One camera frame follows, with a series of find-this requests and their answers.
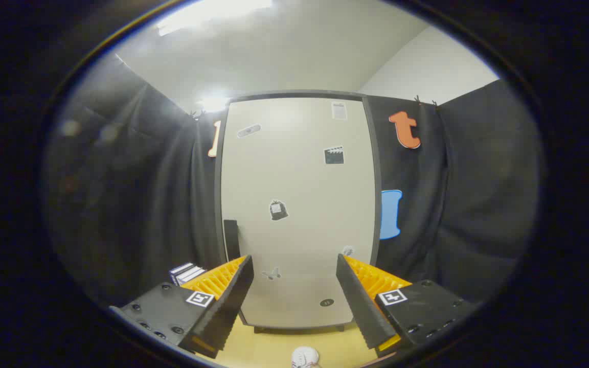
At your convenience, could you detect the black door handle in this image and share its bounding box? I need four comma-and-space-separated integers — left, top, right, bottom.
223, 220, 241, 261

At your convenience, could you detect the white canvas shoe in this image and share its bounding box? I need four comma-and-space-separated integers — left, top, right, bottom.
291, 347, 321, 368

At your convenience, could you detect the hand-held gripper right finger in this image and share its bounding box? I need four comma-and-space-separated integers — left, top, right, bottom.
335, 253, 479, 358

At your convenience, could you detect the white blue spine book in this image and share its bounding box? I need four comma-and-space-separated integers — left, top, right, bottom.
177, 267, 207, 286

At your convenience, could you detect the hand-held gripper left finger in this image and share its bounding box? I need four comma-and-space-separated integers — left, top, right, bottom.
108, 255, 255, 359

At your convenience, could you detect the white shoe cabinet door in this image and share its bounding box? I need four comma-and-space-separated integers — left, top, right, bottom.
220, 97, 377, 328

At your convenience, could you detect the black backdrop cloth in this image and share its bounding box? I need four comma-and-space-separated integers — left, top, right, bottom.
44, 54, 543, 307

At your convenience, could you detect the dark blue book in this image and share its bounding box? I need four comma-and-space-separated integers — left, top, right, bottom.
169, 262, 195, 284

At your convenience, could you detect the grey shoe cabinet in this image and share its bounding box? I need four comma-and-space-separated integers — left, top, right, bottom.
214, 90, 383, 334

